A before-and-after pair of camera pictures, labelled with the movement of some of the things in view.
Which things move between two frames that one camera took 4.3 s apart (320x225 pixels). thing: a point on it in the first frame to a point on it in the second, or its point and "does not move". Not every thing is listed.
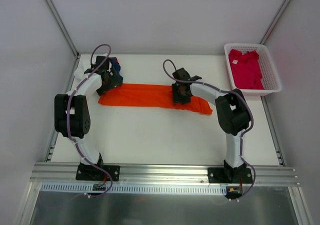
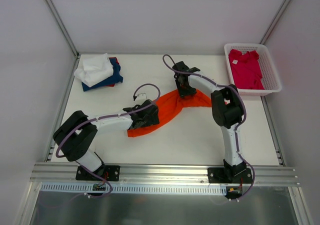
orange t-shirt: [150, 95] to [169, 108]
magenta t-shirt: [246, 69] does not move
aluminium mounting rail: [66, 173] does not move
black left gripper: [114, 78] to [152, 113]
